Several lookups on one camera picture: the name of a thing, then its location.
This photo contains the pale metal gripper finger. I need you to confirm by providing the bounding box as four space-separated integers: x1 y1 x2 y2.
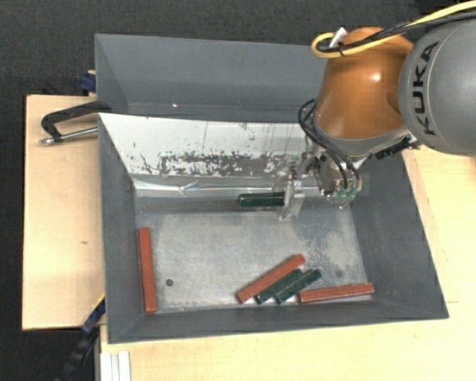
290 180 305 219
278 184 295 220

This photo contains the dark green flat block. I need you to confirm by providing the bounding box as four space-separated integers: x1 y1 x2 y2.
253 267 305 306
238 191 286 209
274 268 323 306

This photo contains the grey metal bin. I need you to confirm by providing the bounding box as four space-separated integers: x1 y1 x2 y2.
94 33 450 344

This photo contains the red-brown flat block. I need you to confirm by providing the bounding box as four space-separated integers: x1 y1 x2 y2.
235 253 306 305
137 227 159 315
297 283 376 304

